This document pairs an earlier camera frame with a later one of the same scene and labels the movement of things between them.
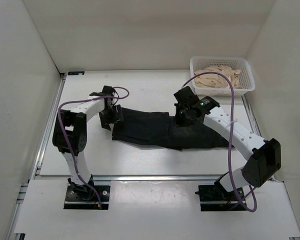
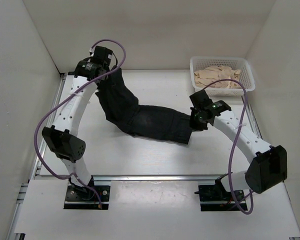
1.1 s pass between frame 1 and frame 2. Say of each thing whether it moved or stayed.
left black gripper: moved
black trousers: moved
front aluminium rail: stayed
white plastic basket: stayed
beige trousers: stayed
